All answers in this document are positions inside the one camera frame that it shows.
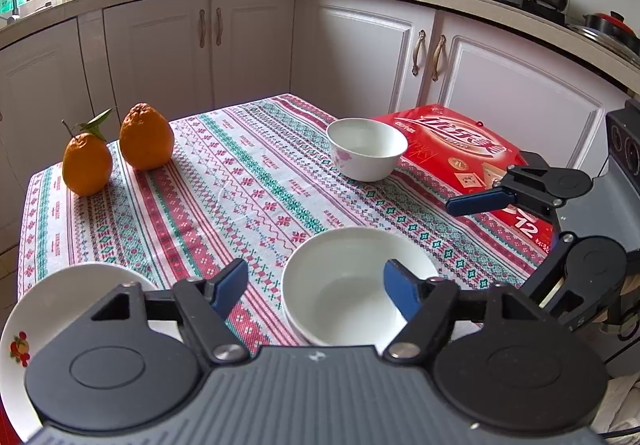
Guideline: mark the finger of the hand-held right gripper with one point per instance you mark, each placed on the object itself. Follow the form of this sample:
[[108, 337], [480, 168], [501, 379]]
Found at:
[[477, 201], [597, 265]]

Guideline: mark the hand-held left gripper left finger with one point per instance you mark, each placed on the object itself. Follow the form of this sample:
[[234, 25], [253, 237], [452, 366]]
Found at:
[[231, 285]]

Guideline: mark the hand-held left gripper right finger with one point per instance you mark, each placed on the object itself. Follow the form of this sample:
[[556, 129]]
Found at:
[[402, 287]]

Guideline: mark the white flower-print plate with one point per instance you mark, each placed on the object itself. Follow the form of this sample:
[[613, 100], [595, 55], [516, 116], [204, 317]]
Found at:
[[75, 282]]

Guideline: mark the red cardboard box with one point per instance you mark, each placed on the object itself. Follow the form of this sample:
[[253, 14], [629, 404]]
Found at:
[[440, 145]]

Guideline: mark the patterned red green tablecloth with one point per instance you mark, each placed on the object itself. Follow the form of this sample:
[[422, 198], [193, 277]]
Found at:
[[250, 185]]

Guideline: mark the white bowl pink flower print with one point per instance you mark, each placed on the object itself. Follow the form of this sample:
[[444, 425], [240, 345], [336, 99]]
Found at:
[[367, 160]]

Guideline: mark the white cloth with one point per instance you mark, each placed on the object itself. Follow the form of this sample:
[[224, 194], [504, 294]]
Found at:
[[625, 405]]

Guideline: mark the bumpy orange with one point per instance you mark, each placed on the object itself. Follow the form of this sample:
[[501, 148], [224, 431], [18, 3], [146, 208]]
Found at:
[[147, 140]]

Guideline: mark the pot with red lid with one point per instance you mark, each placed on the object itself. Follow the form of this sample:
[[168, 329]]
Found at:
[[607, 21]]

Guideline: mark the orange with green leaf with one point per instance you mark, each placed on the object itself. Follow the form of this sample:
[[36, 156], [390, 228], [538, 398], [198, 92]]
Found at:
[[87, 165]]

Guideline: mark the white kitchen cabinet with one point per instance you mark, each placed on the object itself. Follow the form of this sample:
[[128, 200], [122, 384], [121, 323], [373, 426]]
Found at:
[[360, 55]]

